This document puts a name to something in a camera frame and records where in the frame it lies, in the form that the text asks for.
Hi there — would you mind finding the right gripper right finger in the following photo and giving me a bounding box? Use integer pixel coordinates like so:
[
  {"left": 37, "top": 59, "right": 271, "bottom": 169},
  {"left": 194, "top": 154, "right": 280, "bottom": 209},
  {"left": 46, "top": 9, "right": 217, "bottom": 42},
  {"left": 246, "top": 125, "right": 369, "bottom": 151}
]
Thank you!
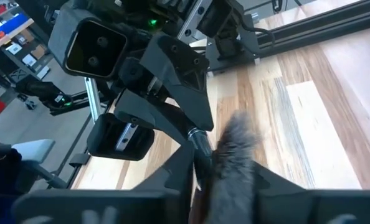
[{"left": 253, "top": 161, "right": 370, "bottom": 224}]

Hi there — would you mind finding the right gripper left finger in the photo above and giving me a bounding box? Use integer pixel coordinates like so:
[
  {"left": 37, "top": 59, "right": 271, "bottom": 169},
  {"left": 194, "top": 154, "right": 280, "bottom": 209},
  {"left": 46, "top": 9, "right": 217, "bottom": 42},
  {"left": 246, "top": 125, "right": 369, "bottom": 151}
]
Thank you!
[{"left": 13, "top": 141, "right": 194, "bottom": 224}]

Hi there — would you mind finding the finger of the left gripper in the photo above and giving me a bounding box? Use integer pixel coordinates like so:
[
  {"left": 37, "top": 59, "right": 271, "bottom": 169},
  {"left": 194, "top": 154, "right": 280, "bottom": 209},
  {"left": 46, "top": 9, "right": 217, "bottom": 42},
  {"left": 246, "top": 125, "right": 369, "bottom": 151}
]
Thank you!
[
  {"left": 113, "top": 90, "right": 192, "bottom": 146},
  {"left": 140, "top": 33, "right": 216, "bottom": 131}
]

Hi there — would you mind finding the fan makeup brush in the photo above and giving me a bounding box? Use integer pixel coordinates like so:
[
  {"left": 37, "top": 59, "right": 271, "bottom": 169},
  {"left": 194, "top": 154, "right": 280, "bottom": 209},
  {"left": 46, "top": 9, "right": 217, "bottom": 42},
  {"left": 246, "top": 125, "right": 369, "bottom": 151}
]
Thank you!
[{"left": 186, "top": 110, "right": 262, "bottom": 224}]

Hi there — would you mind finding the grey chair armrest pad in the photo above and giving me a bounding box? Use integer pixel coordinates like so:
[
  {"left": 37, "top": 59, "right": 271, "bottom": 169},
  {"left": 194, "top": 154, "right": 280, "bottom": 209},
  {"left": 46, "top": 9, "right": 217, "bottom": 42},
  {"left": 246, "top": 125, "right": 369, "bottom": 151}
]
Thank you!
[{"left": 12, "top": 139, "right": 55, "bottom": 165}]

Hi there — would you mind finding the person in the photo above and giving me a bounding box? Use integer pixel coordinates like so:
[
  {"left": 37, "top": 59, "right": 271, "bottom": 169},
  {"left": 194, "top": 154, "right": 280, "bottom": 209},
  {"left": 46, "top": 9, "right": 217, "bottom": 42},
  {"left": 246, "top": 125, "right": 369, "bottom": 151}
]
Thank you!
[{"left": 0, "top": 133, "right": 26, "bottom": 224}]

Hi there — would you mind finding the workbench with wooden top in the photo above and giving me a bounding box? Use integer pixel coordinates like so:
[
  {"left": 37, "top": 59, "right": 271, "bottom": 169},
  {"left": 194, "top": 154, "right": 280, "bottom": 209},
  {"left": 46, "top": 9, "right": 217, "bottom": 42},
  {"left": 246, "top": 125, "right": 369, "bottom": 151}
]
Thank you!
[{"left": 0, "top": 0, "right": 57, "bottom": 82}]

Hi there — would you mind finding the blue storage bin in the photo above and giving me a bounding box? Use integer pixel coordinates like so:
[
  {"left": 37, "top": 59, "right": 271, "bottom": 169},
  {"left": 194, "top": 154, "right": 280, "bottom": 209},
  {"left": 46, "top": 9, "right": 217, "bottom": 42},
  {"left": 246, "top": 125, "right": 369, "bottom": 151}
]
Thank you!
[{"left": 0, "top": 12, "right": 30, "bottom": 37}]

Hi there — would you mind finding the black frame clip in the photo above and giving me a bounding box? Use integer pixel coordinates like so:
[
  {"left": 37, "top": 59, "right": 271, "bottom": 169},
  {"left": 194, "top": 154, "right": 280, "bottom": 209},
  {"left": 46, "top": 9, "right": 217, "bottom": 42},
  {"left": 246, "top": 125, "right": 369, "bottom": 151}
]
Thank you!
[{"left": 69, "top": 152, "right": 92, "bottom": 167}]

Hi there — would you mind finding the silver aluminium post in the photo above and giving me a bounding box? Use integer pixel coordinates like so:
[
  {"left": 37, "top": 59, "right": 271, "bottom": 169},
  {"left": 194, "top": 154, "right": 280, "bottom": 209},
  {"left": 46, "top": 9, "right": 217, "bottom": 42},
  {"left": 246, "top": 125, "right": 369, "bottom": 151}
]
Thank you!
[{"left": 83, "top": 77, "right": 103, "bottom": 124}]

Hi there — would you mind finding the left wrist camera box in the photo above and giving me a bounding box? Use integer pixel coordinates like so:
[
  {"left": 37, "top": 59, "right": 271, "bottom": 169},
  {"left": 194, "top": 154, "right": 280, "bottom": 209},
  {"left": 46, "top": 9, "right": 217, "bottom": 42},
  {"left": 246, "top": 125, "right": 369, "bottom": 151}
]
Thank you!
[{"left": 47, "top": 8, "right": 129, "bottom": 79}]

